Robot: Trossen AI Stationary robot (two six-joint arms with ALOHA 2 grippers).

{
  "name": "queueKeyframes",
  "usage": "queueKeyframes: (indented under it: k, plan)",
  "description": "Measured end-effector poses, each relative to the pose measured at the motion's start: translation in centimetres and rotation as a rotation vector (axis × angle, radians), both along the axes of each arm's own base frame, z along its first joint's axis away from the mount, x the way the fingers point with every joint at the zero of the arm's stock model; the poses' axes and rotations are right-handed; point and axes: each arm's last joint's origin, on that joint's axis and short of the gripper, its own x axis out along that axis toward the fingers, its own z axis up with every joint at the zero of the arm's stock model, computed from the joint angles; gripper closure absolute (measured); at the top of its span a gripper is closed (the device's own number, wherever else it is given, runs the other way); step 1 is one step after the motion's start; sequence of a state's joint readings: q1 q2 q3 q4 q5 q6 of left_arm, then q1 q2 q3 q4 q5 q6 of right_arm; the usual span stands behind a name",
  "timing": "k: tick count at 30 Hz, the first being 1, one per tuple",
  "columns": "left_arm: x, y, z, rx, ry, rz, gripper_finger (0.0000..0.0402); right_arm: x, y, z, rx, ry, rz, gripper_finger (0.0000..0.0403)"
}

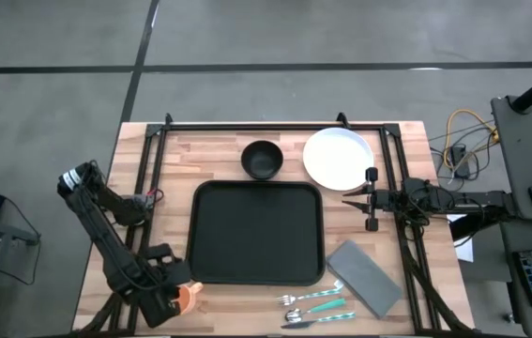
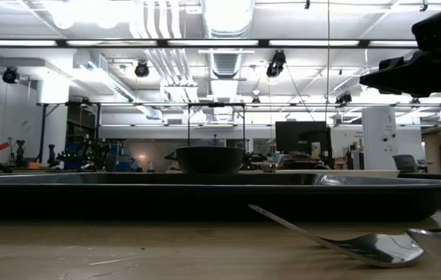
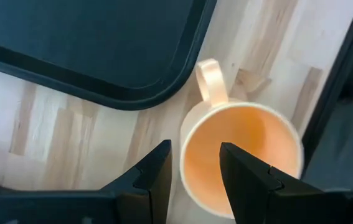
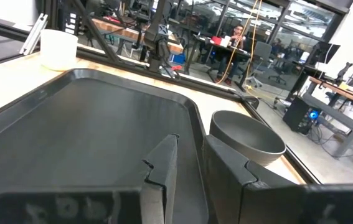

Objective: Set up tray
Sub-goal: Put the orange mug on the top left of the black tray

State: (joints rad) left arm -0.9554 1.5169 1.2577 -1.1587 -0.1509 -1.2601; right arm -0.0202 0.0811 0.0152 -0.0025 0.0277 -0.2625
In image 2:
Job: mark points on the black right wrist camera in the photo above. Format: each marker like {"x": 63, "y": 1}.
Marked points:
{"x": 438, "y": 27}

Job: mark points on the black serving tray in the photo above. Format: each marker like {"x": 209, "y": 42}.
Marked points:
{"x": 127, "y": 202}

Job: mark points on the silver ventilation duct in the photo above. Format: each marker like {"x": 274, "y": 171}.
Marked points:
{"x": 226, "y": 23}

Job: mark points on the black bowl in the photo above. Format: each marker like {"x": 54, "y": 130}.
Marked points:
{"x": 210, "y": 159}

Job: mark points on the white column with signs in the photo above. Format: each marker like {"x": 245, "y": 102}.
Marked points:
{"x": 379, "y": 136}

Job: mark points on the grey office chair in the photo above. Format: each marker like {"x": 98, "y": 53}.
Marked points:
{"x": 404, "y": 163}

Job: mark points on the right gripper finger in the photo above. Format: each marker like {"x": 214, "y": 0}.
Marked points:
{"x": 418, "y": 75}

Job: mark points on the black crossbar with light strips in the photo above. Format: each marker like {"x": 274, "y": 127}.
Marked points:
{"x": 263, "y": 43}

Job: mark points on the black aluminium table frame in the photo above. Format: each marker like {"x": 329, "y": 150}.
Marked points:
{"x": 430, "y": 176}

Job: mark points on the black ceiling spotlight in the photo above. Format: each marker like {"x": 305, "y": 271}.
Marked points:
{"x": 10, "y": 75}
{"x": 344, "y": 99}
{"x": 141, "y": 69}
{"x": 275, "y": 66}

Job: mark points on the black computer monitor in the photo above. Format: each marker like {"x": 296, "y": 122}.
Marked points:
{"x": 302, "y": 138}

